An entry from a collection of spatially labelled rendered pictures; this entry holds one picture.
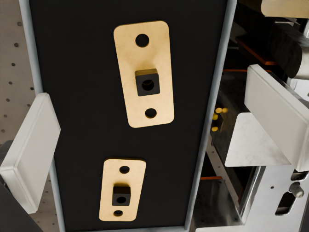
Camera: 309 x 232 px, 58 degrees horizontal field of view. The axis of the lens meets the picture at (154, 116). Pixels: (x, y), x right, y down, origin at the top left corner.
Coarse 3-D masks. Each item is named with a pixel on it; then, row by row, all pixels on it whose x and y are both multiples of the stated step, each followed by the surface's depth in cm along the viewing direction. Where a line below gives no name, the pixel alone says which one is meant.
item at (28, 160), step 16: (48, 96) 17; (32, 112) 15; (48, 112) 17; (32, 128) 14; (48, 128) 17; (16, 144) 13; (32, 144) 14; (48, 144) 16; (16, 160) 12; (32, 160) 14; (48, 160) 16; (16, 176) 12; (32, 176) 13; (16, 192) 12; (32, 192) 13; (32, 208) 13
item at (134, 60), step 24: (144, 24) 19; (120, 48) 20; (144, 48) 20; (168, 48) 20; (120, 72) 20; (144, 72) 20; (168, 72) 21; (144, 96) 22; (168, 96) 22; (144, 120) 23; (168, 120) 23
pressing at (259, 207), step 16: (304, 32) 38; (288, 80) 41; (304, 80) 42; (304, 96) 44; (256, 176) 52; (272, 176) 52; (288, 176) 53; (304, 176) 54; (256, 192) 54; (272, 192) 55; (304, 192) 56; (240, 208) 57; (256, 208) 57; (272, 208) 58; (256, 224) 60; (272, 224) 61; (288, 224) 61
